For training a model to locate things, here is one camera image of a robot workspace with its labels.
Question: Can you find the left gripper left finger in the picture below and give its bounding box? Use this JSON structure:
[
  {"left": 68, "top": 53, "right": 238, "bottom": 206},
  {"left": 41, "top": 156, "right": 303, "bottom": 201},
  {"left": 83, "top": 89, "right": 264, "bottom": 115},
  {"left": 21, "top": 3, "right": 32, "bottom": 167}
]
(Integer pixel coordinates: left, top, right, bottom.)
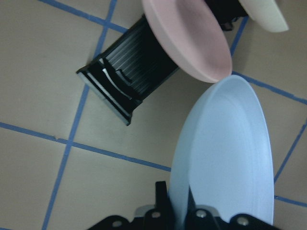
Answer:
[{"left": 155, "top": 181, "right": 174, "bottom": 223}]

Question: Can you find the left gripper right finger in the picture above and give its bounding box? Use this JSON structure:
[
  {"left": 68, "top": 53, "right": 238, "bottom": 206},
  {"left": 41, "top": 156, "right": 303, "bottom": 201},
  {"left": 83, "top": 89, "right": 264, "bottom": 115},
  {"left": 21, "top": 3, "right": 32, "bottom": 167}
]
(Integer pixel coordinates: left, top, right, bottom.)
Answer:
[{"left": 187, "top": 187, "right": 197, "bottom": 216}]

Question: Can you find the blue plate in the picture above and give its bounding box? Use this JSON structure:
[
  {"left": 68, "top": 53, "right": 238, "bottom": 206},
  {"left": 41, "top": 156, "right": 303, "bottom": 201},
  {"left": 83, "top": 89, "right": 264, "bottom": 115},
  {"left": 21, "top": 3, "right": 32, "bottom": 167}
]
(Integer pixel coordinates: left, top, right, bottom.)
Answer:
[{"left": 168, "top": 75, "right": 274, "bottom": 230}]

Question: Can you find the black plate rack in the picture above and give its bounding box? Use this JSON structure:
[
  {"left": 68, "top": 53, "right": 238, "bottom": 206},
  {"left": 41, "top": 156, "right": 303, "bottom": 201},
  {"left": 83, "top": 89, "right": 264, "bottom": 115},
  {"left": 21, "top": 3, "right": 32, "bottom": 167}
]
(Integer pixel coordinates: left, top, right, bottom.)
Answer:
[{"left": 77, "top": 0, "right": 247, "bottom": 125}]

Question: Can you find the pink plate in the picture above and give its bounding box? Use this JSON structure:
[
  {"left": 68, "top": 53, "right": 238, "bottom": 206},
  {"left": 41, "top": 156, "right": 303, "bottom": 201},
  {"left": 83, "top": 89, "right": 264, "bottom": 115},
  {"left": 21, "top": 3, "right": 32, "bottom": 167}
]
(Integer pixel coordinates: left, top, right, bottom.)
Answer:
[{"left": 142, "top": 0, "right": 232, "bottom": 83}]

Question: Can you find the cream plate in rack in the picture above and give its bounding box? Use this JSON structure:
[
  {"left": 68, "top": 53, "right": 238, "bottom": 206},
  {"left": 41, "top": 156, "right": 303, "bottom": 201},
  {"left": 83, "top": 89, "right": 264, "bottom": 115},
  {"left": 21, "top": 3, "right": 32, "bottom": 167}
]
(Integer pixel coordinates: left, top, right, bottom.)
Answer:
[{"left": 239, "top": 0, "right": 289, "bottom": 33}]

